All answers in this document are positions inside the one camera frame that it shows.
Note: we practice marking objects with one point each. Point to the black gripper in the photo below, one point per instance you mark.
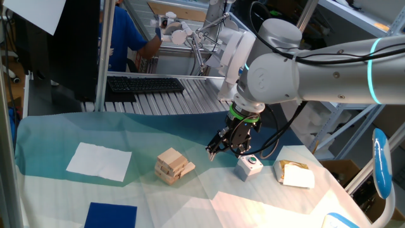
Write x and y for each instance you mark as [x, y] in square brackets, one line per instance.
[240, 130]

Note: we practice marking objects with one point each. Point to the protruding wooden Jenga block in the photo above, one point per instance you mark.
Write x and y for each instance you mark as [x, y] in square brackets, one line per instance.
[189, 167]

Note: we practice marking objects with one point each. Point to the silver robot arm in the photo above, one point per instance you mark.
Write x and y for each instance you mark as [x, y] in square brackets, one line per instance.
[316, 76]

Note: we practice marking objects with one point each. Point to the wooden Jenga tower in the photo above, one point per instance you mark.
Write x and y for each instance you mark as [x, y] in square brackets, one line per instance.
[171, 158]

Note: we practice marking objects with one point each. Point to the white green button box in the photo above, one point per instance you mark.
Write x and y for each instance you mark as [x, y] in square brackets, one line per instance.
[246, 169]

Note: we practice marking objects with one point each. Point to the gold tissue pack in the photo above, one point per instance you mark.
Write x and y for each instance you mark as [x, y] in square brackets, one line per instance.
[297, 177]

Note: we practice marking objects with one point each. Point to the black keyboard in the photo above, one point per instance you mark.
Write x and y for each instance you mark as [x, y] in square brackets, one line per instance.
[145, 85]

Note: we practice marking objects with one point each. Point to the teal white tablecloth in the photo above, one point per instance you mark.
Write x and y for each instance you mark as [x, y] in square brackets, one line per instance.
[126, 126]

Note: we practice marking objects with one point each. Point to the brown cardboard box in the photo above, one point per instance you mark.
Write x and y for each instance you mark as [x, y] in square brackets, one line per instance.
[340, 169]

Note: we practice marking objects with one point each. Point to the white haptic control device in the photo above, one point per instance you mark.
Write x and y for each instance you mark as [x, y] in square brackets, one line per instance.
[178, 36]

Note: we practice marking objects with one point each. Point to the white paper sheet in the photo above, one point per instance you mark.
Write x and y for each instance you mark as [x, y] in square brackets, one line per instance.
[98, 161]

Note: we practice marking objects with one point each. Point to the blue square sheet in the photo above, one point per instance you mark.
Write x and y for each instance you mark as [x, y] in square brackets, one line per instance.
[110, 217]

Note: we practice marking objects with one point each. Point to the wooden board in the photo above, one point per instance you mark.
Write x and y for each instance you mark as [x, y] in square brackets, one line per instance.
[186, 12]

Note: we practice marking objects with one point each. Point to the person in blue shirt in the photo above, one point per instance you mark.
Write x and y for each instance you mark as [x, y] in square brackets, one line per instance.
[121, 38]

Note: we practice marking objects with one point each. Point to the white metal shelf rack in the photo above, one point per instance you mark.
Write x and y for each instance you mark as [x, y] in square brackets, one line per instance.
[354, 16]

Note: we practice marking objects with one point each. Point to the black monitor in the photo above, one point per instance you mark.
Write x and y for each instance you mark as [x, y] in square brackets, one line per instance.
[72, 47]

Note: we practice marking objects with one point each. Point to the white paper on monitor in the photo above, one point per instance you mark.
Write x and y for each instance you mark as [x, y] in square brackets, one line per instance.
[34, 12]

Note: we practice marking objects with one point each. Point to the aluminium frame post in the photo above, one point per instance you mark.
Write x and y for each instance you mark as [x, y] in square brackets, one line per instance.
[364, 172]
[106, 47]
[8, 158]
[308, 12]

